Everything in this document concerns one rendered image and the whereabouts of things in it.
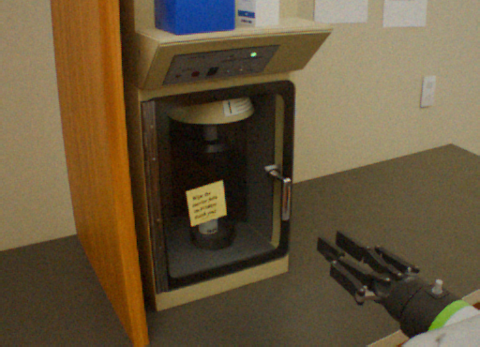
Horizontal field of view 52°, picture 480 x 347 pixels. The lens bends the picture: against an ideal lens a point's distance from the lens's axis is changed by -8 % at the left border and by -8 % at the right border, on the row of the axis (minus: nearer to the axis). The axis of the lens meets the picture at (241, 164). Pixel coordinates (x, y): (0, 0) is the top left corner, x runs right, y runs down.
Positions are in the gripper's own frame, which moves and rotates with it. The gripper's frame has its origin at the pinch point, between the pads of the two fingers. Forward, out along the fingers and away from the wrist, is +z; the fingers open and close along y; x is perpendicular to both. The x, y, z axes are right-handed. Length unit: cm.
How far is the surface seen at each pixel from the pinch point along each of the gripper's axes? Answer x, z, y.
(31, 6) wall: -39, 66, 39
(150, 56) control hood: -33.1, 15.6, 27.0
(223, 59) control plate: -31.3, 15.8, 14.4
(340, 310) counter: 20.4, 5.3, -7.0
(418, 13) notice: -31, 66, -85
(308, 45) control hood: -32.7, 14.6, -1.7
